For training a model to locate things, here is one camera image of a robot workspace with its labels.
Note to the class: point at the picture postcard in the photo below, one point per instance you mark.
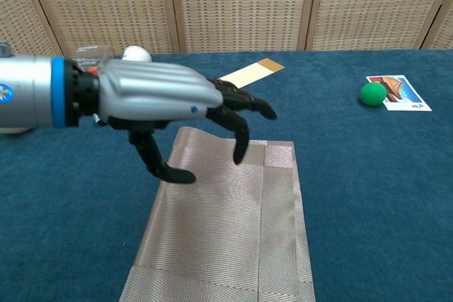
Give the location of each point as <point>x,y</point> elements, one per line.
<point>403,95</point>

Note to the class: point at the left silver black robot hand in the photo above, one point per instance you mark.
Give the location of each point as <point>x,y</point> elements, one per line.
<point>152,90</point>

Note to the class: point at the brown woven placemat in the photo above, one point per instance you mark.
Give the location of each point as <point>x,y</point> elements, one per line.
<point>219,224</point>

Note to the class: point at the blue felt table cover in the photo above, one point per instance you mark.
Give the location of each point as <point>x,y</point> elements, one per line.
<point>354,192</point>

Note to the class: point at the green ball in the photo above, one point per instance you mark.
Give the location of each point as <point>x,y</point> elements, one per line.
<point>373,94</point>

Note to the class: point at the white paper cup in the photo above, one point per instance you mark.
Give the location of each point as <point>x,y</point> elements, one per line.
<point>136,54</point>

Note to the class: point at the tan bookmark with tassel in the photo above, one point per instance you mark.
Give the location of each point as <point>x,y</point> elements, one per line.
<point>255,72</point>

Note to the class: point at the woven wooden folding screen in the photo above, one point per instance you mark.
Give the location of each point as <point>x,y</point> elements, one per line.
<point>240,5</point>

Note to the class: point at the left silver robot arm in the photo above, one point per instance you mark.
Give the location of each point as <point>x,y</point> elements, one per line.
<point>32,93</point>

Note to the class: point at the clear box with red toy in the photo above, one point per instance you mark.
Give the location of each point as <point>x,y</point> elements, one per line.
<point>90,55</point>

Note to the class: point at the white bowl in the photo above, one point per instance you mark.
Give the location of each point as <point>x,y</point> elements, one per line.
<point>12,132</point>

